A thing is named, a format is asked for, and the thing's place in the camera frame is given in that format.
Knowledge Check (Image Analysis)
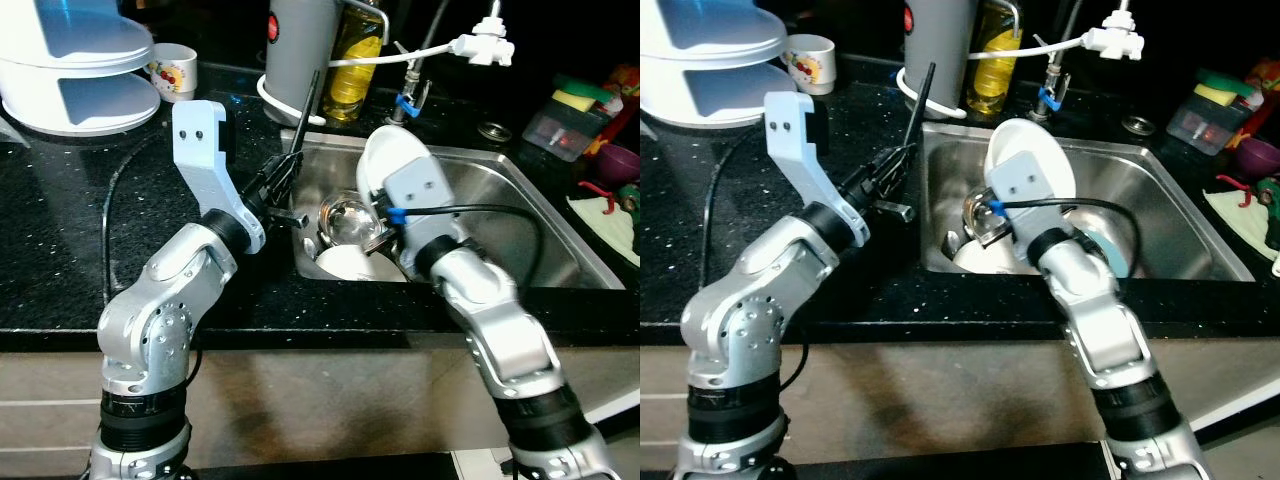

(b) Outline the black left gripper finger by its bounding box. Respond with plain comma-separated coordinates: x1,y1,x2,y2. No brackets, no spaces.
878,138,919,181
270,145,304,191

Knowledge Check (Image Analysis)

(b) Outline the black chopstick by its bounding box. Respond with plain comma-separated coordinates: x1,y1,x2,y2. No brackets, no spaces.
898,61,938,153
283,72,320,176
898,64,936,153
283,69,322,176

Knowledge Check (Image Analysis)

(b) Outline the white bowl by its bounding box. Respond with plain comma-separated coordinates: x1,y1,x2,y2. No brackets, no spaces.
356,124,434,219
984,117,1079,216

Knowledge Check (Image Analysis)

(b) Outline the grey kitchen cabinet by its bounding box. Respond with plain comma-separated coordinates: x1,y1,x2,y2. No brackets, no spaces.
640,325,1280,471
0,330,641,471

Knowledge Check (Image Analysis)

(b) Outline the stainless steel bowl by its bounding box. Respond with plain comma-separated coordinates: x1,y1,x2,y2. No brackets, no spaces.
319,193,393,253
960,193,1007,248

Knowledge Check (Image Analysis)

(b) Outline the grey thermos jug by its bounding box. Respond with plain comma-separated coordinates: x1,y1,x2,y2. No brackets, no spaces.
896,0,982,121
256,0,347,128

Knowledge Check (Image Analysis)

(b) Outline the yellow oil bottle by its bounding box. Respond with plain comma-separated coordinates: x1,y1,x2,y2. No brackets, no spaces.
964,0,1024,115
322,0,387,124

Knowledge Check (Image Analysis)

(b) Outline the white printed mug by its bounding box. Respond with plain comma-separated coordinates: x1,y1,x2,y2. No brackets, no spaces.
781,34,837,97
146,43,199,104

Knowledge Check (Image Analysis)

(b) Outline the white tiered food container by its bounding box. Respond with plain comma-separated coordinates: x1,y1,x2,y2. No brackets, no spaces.
0,0,163,139
640,0,787,130

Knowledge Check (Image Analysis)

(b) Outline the teal dish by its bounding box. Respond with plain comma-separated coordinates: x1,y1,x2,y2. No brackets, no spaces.
1080,225,1133,280

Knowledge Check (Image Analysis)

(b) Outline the stainless steel sink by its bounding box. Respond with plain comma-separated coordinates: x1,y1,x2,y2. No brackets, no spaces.
918,120,1258,284
291,128,628,292

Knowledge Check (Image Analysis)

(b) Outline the purple cup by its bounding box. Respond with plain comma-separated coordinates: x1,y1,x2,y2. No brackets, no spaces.
596,143,641,187
1231,135,1280,182

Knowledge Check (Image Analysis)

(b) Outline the pale green cloth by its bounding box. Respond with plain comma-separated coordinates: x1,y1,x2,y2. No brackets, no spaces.
1202,183,1280,276
566,188,641,267

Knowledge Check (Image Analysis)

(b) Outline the red yellow packet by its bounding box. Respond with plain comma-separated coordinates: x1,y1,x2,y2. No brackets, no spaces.
1245,57,1280,101
603,63,641,106

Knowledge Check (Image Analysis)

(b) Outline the black floor mat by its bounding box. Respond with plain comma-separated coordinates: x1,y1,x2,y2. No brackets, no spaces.
185,452,456,480
770,445,1111,480

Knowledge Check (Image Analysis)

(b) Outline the clear sponge holder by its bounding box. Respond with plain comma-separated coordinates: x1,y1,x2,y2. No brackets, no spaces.
1164,80,1263,157
522,85,626,163

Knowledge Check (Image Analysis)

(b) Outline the yellow green sponge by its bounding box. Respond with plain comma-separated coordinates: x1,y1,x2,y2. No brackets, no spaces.
1195,68,1263,106
552,74,621,113

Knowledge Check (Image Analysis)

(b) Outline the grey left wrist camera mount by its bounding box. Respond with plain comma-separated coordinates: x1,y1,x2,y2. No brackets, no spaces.
171,100,268,255
762,90,870,249

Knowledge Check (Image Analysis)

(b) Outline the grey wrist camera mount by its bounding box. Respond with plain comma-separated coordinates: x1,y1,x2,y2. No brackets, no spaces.
993,151,1073,253
382,160,472,283
171,100,268,255
762,90,870,249

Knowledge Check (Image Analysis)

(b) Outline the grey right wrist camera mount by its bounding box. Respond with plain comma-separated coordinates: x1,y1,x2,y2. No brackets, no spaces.
382,160,472,283
993,151,1073,253

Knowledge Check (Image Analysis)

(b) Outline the steel faucet with blue handle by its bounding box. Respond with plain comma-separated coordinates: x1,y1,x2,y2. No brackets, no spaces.
392,0,453,125
1030,0,1089,123

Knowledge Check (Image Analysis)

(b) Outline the white sprayer hose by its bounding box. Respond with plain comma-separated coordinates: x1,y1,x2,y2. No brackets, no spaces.
325,0,517,71
965,0,1146,63

